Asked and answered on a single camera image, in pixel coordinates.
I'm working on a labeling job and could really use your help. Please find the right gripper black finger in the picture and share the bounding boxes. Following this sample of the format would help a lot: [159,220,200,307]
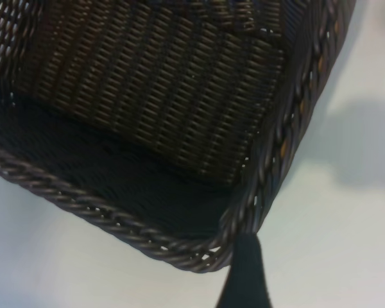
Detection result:
[223,233,271,308]

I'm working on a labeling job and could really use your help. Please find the dark brown woven basket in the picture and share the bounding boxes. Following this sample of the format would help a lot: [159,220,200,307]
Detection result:
[0,0,355,273]

